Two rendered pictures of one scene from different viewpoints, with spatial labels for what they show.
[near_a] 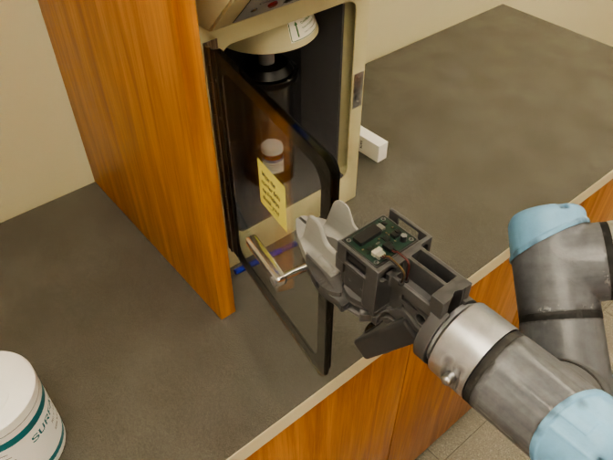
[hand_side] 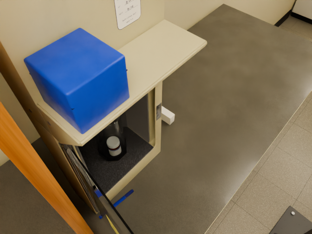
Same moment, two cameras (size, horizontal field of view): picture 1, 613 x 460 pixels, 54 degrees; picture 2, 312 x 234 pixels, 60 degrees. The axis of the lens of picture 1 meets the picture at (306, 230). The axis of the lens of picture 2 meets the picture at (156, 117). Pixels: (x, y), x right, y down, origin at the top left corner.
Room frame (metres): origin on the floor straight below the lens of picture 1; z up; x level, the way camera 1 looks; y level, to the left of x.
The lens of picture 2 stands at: (0.45, -0.01, 1.84)
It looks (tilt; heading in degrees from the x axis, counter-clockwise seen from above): 53 degrees down; 352
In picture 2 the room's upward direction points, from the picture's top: straight up
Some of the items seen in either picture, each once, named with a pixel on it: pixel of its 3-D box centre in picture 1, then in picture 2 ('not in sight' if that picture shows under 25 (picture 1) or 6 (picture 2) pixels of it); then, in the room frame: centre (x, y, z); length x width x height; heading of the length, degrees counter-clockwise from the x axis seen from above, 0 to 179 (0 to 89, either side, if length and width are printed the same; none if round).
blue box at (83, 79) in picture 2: not in sight; (81, 80); (0.75, 0.06, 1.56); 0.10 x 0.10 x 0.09; 40
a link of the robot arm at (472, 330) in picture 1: (467, 349); not in sight; (0.30, -0.14, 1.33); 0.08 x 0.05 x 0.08; 130
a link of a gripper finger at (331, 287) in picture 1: (340, 278); not in sight; (0.40, -0.03, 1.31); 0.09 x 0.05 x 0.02; 40
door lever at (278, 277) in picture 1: (277, 256); not in sight; (0.53, 0.04, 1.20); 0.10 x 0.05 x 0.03; 30
